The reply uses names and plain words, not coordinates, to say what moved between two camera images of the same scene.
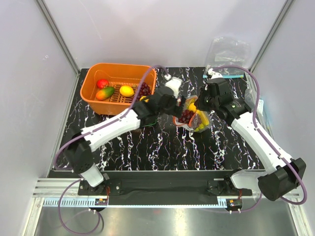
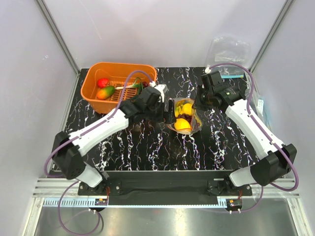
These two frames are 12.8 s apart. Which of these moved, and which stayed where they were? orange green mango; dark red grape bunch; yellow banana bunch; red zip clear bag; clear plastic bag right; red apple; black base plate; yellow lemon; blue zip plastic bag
Moved: yellow banana bunch; red zip clear bag; yellow lemon; dark red grape bunch
Stayed: blue zip plastic bag; red apple; black base plate; clear plastic bag right; orange green mango
